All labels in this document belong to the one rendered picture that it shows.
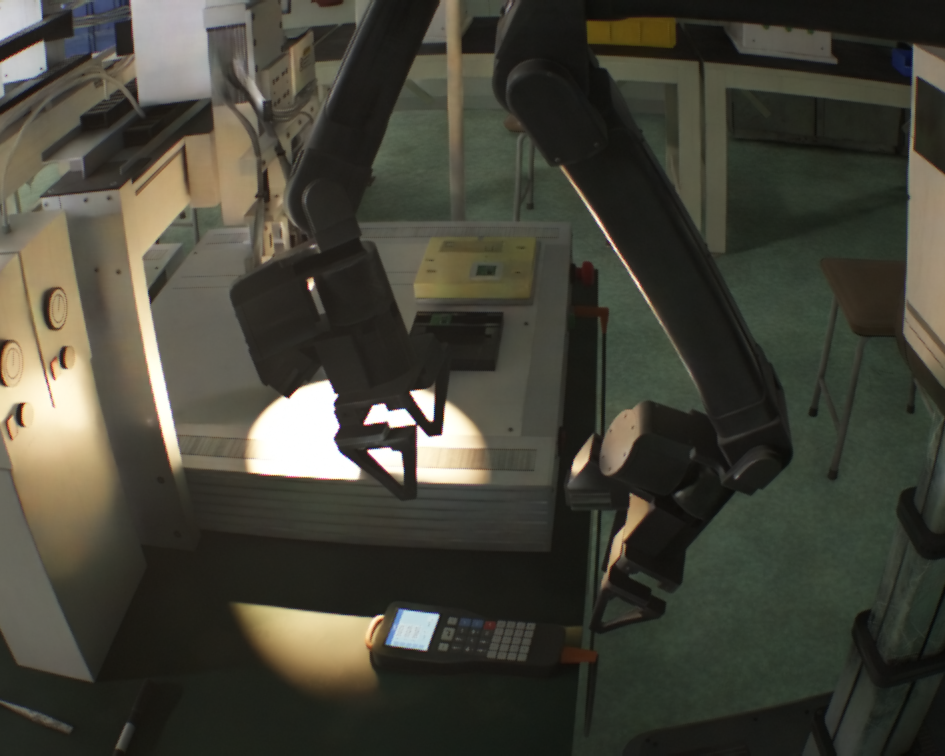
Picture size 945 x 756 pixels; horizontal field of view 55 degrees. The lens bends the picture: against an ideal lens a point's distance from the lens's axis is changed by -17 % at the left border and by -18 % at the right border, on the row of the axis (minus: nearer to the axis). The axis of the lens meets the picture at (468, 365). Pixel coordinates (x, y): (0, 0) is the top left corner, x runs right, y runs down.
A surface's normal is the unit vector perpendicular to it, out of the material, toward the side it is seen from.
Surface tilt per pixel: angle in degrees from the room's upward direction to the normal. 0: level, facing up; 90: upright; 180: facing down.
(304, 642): 0
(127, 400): 90
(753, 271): 0
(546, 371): 0
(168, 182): 90
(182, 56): 90
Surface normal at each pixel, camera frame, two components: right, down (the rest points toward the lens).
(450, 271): -0.05, -0.87
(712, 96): -0.11, 0.50
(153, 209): 0.99, 0.02
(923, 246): -1.00, 0.08
